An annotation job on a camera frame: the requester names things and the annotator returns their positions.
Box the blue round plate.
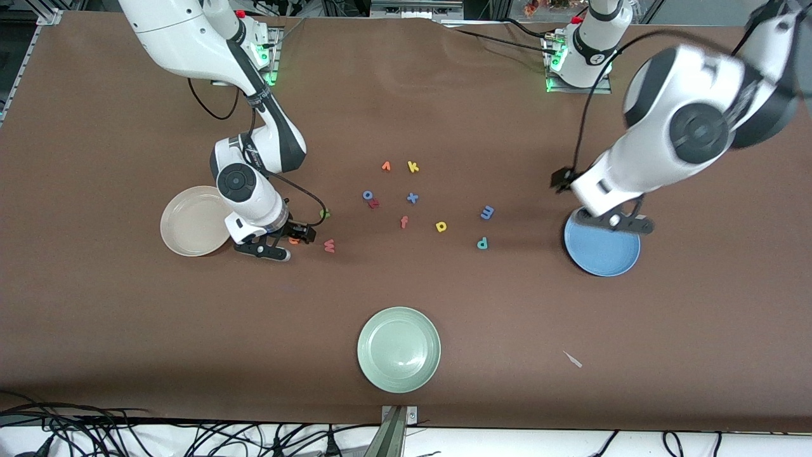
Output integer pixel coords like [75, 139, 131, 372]
[564, 206, 641, 277]

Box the beige round plate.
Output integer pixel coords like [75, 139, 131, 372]
[160, 185, 237, 257]

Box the pale green round plate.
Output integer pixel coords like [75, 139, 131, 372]
[357, 307, 442, 394]

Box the orange brown background object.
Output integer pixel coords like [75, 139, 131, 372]
[523, 0, 572, 17]

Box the brown table cover sheet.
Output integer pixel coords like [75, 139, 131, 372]
[0, 10, 812, 434]

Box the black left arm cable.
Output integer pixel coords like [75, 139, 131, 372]
[571, 29, 762, 175]

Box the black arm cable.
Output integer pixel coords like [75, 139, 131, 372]
[571, 29, 762, 175]
[187, 76, 329, 229]

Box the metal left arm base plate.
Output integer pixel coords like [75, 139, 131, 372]
[544, 32, 613, 95]

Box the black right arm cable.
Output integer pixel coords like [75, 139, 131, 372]
[187, 76, 329, 229]

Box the thin black table cable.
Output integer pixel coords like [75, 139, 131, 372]
[501, 18, 560, 39]
[453, 28, 553, 56]

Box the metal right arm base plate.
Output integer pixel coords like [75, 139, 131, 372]
[251, 25, 284, 87]

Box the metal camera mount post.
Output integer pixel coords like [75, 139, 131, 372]
[363, 405, 419, 457]

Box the aluminium frame profile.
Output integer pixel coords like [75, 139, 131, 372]
[370, 0, 465, 21]

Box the tangled black cable bundle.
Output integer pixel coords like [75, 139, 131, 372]
[0, 388, 381, 457]

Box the aluminium table edge rail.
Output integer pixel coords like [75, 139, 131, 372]
[0, 8, 64, 128]

